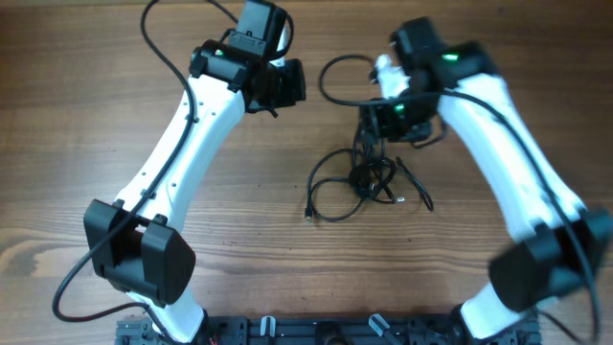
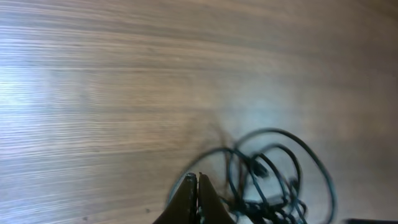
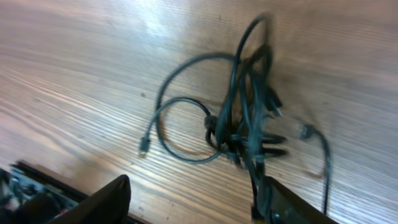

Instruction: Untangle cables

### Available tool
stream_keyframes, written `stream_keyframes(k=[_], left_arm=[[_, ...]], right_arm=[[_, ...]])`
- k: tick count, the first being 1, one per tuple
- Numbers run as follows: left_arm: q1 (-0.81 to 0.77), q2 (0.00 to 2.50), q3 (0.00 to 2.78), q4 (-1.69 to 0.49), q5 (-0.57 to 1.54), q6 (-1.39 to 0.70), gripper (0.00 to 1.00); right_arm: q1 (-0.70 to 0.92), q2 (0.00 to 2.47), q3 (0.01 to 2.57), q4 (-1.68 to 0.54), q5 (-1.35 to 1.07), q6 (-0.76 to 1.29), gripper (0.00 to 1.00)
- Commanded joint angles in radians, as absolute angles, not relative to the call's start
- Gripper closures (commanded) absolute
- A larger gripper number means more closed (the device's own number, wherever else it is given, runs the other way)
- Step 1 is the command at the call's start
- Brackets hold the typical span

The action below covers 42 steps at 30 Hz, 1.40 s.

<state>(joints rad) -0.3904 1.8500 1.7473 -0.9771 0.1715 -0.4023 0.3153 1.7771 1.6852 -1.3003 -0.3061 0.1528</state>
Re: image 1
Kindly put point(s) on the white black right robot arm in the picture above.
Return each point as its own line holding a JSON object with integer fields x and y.
{"x": 558, "y": 245}

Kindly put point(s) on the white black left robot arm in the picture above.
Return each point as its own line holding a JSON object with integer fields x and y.
{"x": 136, "y": 239}

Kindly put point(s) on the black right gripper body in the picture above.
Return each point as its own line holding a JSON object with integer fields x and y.
{"x": 399, "y": 121}

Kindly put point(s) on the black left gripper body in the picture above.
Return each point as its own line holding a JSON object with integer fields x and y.
{"x": 283, "y": 84}

